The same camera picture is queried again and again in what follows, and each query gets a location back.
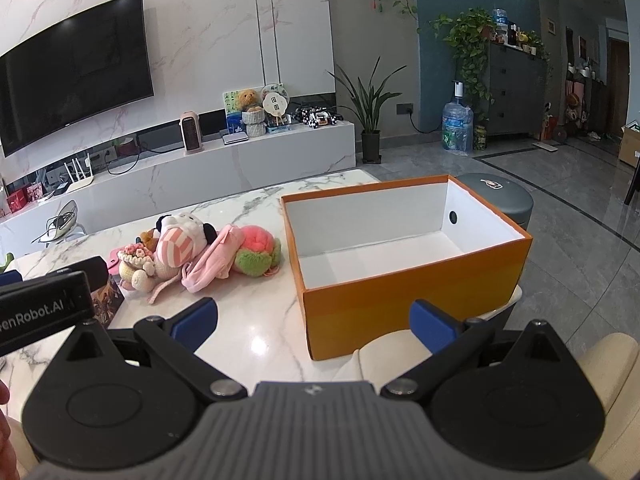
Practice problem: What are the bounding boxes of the orange cardboard box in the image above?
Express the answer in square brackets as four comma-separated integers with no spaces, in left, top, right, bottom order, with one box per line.
[280,174,533,361]

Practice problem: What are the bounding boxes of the black dining chair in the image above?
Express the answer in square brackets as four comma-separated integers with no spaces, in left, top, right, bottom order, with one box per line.
[624,162,640,206]

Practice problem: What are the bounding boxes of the white plush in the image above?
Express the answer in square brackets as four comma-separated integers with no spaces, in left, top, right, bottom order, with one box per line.
[147,212,219,306]

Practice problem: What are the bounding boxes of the white stool with cables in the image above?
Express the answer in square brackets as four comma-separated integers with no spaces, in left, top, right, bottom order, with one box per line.
[32,199,88,246]

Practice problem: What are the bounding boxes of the green and blue painting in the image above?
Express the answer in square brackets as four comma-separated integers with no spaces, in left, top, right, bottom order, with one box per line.
[222,89,261,133]

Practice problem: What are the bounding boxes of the black curved television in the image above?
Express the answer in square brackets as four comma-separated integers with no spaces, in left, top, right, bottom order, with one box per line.
[0,0,154,158]

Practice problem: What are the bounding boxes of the grey round bin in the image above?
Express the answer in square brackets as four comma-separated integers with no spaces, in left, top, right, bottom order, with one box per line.
[457,172,535,241]

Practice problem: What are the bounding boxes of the red gift boxes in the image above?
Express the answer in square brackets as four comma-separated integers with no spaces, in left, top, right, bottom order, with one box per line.
[6,184,43,213]

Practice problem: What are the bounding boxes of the white paper fan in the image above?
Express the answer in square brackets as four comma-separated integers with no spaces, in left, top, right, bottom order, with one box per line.
[261,92,290,128]

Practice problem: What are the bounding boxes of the person's left hand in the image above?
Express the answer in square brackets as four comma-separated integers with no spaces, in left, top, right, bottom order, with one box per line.
[0,379,22,480]

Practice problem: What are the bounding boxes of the cluttered dark shelf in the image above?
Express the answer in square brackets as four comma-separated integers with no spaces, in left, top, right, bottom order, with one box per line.
[565,25,608,136]

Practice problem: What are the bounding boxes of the cow pattern toys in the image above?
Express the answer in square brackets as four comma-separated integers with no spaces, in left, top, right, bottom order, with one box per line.
[294,106,345,130]

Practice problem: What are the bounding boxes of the blue water jug with pump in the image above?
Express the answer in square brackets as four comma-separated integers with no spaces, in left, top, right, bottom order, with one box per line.
[441,80,474,157]

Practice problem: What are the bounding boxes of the round decorated plate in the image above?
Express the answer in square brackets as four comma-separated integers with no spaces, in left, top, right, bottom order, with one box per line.
[260,83,291,103]

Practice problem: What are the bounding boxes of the dark grey dresser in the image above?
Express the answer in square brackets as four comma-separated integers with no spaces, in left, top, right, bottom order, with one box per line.
[485,40,548,136]

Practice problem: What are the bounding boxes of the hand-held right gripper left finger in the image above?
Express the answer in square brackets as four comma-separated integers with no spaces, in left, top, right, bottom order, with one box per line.
[60,297,248,403]

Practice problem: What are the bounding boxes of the pink and green pompom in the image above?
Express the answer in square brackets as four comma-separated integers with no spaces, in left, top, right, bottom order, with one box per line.
[235,226,282,277]

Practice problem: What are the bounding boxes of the dark printed card pack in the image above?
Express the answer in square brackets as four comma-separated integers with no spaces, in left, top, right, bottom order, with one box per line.
[92,277,126,328]

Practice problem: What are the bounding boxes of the wooden door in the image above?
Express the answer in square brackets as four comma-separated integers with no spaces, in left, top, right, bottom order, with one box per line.
[607,37,630,126]

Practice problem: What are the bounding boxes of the potted orchid plant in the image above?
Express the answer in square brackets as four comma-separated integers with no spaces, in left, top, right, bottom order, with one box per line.
[327,57,408,163]

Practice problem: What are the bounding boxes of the white marble tv cabinet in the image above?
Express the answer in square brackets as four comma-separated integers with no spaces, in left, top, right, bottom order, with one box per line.
[0,121,357,246]

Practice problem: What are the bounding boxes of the pink plush pig toy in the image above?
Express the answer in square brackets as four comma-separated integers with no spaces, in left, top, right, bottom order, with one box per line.
[181,224,243,293]

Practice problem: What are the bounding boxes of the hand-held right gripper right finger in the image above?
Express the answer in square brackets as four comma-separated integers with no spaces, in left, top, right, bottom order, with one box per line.
[380,299,571,403]

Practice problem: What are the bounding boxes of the trailing ivy plant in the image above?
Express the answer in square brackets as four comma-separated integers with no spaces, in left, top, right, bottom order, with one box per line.
[430,7,498,121]

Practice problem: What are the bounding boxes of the white router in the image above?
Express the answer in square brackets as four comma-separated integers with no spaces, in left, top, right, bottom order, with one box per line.
[64,152,96,192]

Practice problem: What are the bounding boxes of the brown cardboard box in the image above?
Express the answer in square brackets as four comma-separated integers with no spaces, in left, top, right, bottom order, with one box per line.
[619,120,640,168]

